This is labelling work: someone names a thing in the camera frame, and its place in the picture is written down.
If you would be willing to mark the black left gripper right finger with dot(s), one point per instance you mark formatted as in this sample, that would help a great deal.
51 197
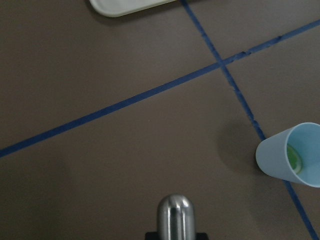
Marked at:
201 236

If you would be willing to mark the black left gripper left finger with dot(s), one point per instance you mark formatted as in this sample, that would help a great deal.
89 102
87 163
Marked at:
151 236

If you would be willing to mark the steel muddler black tip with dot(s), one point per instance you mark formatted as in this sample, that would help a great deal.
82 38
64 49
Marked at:
176 218

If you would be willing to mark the light blue cup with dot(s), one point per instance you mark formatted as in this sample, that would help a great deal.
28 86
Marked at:
271 154

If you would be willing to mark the green lime slice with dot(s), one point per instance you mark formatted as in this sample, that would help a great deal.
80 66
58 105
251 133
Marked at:
295 160

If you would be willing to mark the cream bear tray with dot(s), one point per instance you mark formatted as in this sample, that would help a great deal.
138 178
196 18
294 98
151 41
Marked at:
118 8

